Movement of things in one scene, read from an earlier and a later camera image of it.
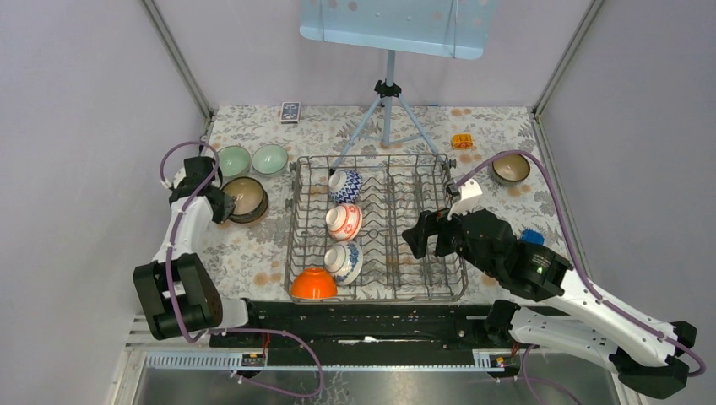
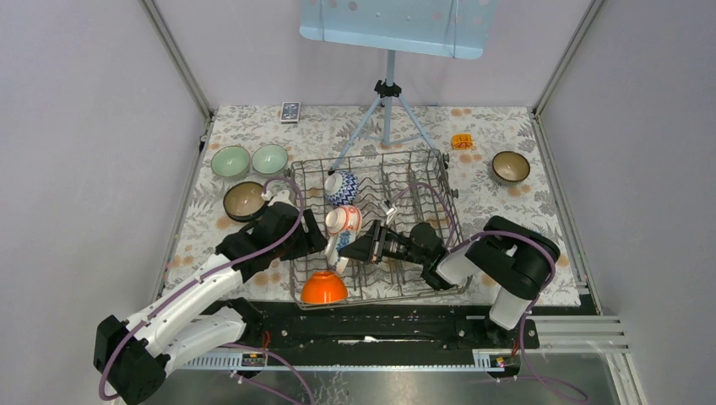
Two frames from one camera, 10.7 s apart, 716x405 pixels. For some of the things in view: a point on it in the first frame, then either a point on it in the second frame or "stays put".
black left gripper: (226, 207) → (312, 240)
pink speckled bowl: (252, 201) stays put
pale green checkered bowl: (269, 159) stays put
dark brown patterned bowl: (511, 169) stays put
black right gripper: (431, 223) → (369, 247)
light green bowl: (234, 162) stays put
